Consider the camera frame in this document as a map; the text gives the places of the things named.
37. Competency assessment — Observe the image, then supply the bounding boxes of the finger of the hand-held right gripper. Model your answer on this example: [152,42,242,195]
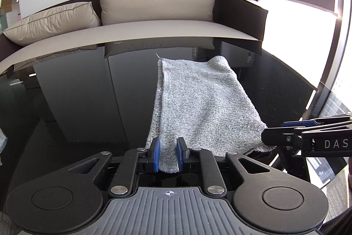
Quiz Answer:
[282,113,352,128]
[261,125,303,152]

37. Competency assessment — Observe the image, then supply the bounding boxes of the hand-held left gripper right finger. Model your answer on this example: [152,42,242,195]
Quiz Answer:
[176,137,271,195]

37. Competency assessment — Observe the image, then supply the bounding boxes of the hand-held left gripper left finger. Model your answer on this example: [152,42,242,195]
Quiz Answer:
[66,137,161,197]

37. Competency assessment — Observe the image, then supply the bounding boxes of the grey towel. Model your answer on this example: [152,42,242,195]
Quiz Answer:
[145,56,277,173]

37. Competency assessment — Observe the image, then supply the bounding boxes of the brown and beige sofa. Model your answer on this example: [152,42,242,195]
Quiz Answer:
[0,0,268,74]

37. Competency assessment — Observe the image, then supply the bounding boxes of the large beige back cushion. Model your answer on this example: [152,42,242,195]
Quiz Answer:
[94,0,220,25]

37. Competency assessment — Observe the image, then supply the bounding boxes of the small beige cushion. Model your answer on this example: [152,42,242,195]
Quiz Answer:
[3,2,102,45]

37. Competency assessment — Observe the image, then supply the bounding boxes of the cardboard box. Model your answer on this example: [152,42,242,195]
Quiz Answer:
[0,0,14,13]

